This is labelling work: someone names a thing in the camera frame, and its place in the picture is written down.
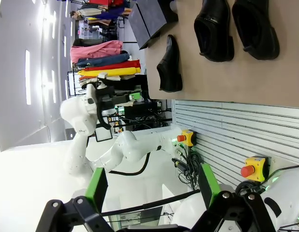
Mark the yellow emergency stop button box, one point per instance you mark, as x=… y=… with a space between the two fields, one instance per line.
x=256 y=169
x=188 y=137

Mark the red hanging garment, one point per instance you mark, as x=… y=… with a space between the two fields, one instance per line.
x=120 y=65

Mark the black computer equipment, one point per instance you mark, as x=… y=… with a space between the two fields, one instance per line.
x=139 y=113

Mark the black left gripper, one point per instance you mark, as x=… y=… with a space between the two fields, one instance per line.
x=107 y=96

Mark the navy hanging garment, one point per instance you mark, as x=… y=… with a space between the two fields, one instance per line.
x=108 y=60

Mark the white slotted aluminium base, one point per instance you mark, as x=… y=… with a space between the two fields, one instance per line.
x=236 y=125

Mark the ceiling light panel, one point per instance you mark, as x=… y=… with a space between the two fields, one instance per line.
x=53 y=87
x=27 y=77
x=54 y=24

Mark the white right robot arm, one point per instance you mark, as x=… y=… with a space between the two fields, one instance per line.
x=292 y=191

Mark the black loafer with metal buckle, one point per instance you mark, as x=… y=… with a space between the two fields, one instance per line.
x=170 y=70

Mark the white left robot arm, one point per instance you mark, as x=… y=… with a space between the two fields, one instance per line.
x=130 y=145

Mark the yellow hanging garment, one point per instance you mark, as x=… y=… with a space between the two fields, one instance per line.
x=110 y=72

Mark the black plain leather dress shoe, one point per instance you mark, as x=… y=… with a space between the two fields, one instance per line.
x=214 y=33
x=258 y=31

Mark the black hanging garment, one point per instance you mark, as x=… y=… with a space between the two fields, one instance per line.
x=130 y=83

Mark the white square box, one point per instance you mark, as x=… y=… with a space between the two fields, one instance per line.
x=103 y=134

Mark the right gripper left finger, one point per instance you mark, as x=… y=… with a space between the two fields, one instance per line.
x=98 y=191

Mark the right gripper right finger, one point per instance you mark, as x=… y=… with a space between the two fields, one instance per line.
x=208 y=186

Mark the pink hanging garment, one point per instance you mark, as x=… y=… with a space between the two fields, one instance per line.
x=96 y=52

